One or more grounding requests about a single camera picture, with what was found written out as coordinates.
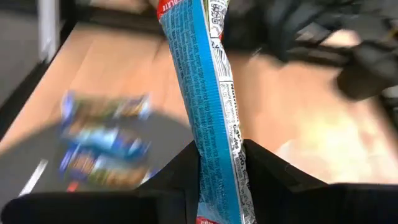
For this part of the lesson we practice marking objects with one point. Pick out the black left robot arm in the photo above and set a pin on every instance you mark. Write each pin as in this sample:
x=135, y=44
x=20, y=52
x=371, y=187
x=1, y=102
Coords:
x=367, y=68

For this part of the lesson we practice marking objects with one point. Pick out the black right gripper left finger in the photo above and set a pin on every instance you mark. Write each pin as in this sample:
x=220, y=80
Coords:
x=124, y=208

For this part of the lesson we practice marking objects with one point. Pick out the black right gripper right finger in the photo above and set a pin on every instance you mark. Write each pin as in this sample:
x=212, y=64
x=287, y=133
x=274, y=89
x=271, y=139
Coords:
x=311, y=205

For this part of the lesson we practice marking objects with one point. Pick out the blue oatmeal raisin granola bar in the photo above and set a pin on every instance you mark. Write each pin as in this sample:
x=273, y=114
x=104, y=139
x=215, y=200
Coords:
x=102, y=171
x=99, y=140
x=102, y=107

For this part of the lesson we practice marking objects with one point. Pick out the white label strip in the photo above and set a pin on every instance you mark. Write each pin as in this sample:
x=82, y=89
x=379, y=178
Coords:
x=33, y=178

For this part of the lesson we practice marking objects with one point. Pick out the red chocolate chip granola bar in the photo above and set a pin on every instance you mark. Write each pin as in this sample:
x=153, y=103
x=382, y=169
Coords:
x=205, y=93

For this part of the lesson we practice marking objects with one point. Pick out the white vertical post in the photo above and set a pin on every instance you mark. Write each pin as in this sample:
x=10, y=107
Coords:
x=48, y=28

